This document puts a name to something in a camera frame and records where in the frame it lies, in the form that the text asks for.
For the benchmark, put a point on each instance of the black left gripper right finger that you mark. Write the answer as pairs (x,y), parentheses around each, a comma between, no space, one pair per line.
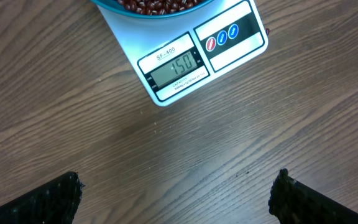
(295,203)

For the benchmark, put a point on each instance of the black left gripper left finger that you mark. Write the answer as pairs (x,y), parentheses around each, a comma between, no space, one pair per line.
(55,202)

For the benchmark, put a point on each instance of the white digital kitchen scale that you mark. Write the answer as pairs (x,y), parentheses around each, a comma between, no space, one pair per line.
(175,56)

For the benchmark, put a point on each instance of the teal plastic bowl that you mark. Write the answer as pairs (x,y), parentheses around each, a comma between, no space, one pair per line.
(113,6)

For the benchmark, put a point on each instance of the red beans in bowl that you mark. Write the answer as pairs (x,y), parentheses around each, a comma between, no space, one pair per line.
(158,7)

